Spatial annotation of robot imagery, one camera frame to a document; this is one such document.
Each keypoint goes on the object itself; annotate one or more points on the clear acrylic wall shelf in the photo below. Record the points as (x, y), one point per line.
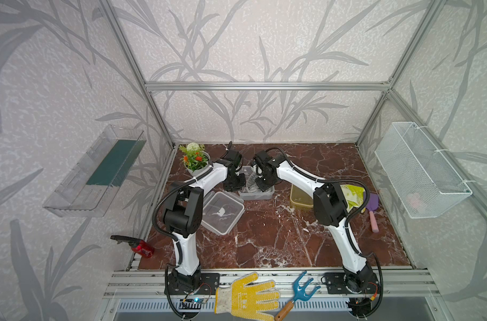
(92, 184)

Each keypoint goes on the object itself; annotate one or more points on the clear lunch box lid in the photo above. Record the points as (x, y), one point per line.
(221, 212)

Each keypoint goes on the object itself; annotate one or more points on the olive yellow lunch box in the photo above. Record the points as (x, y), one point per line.
(300, 200)

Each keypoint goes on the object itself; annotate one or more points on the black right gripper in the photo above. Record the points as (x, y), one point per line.
(263, 186)

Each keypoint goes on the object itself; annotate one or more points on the red black spray bottle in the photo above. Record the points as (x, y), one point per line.
(138, 246)

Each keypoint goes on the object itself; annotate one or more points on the white wire mesh basket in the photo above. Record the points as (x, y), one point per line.
(415, 165)

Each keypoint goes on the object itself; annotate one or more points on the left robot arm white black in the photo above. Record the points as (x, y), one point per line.
(179, 213)

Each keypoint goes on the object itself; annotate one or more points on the green artificial plant with flowers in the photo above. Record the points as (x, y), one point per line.
(192, 154)

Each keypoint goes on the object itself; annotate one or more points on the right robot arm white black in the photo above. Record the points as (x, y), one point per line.
(330, 208)

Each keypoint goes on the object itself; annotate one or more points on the teal garden hand fork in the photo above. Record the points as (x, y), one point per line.
(299, 294)

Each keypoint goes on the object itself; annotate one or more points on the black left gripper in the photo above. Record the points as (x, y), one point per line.
(241, 184)

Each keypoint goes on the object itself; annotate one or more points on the clear plastic lunch box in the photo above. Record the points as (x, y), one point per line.
(255, 196)

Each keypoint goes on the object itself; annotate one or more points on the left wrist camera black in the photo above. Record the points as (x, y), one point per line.
(231, 157)

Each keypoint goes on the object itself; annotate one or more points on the white flower pot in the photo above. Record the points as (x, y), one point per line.
(202, 166)

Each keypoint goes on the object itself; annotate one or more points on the green yellow cloth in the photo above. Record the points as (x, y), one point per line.
(354, 196)

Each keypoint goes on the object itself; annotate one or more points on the yellow work glove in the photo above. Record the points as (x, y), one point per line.
(247, 298)

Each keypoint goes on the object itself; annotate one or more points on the grey striped cleaning cloth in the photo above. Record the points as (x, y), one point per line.
(251, 184)

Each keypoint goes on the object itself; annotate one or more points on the purple pink toy shovel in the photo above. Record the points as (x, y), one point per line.
(372, 206)

